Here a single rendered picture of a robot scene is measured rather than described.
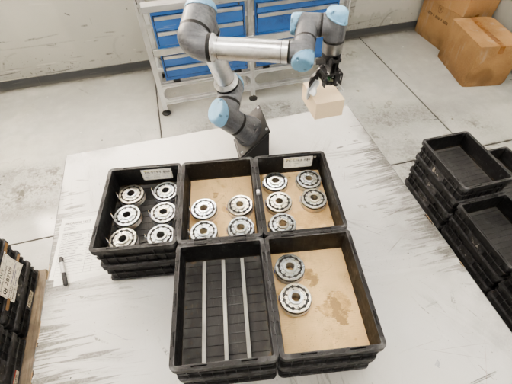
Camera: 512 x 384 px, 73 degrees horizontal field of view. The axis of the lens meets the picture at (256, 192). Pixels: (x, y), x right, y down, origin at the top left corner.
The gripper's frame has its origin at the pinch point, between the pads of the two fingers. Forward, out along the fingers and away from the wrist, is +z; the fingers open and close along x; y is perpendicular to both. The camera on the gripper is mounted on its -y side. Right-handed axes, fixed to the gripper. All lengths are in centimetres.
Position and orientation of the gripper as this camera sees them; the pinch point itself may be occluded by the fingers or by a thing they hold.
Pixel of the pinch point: (322, 95)
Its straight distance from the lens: 150.9
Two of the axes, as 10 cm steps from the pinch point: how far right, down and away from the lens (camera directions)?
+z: 0.2, 6.4, 7.6
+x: 9.7, -2.0, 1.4
